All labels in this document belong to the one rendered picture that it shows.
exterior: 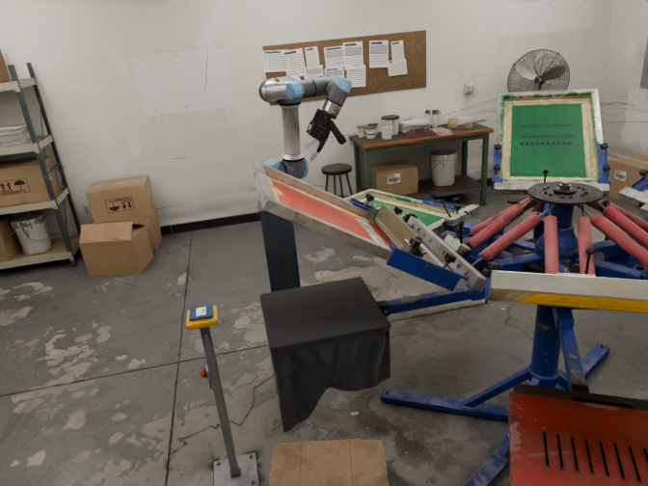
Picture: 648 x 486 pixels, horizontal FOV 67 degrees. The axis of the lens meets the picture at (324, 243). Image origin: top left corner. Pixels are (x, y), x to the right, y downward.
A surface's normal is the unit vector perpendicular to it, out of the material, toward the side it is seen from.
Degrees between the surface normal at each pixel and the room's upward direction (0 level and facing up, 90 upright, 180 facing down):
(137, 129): 90
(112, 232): 48
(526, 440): 0
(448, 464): 0
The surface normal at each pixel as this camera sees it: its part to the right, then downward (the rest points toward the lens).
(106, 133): 0.21, 0.37
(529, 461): -0.08, -0.91
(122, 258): -0.04, 0.40
